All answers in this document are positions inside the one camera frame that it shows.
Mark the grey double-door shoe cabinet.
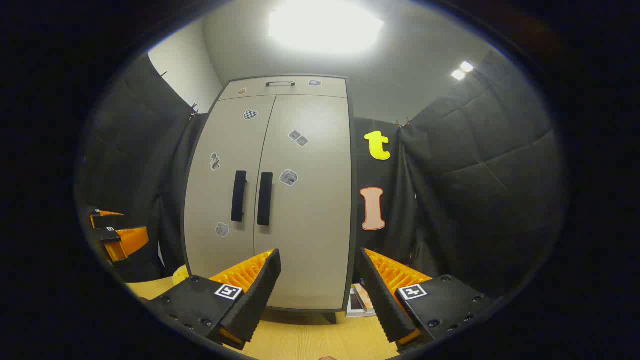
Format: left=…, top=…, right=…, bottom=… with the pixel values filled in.
left=181, top=74, right=359, bottom=325

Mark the grey cabinet drawer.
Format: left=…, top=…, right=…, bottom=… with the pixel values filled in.
left=219, top=76, right=348, bottom=101

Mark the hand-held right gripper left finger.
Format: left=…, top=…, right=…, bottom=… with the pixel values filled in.
left=142, top=248, right=282, bottom=351

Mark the cabinet door with checkered sticker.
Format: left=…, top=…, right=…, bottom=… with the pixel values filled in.
left=184, top=95, right=277, bottom=281

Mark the large ceiling light panel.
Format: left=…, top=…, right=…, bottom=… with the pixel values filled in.
left=267, top=0, right=385, bottom=55

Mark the cabinet door with box sticker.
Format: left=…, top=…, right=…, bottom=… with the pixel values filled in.
left=254, top=94, right=353, bottom=311

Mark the small ceiling light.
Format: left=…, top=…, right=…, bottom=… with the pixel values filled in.
left=451, top=61, right=475, bottom=81

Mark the printed paper booklet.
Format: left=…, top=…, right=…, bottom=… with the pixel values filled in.
left=347, top=281, right=377, bottom=318

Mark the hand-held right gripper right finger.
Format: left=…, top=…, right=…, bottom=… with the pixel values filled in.
left=356, top=247, right=496, bottom=356

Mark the black door handle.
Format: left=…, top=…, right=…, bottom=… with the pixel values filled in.
left=231, top=170, right=248, bottom=223
left=257, top=172, right=274, bottom=226

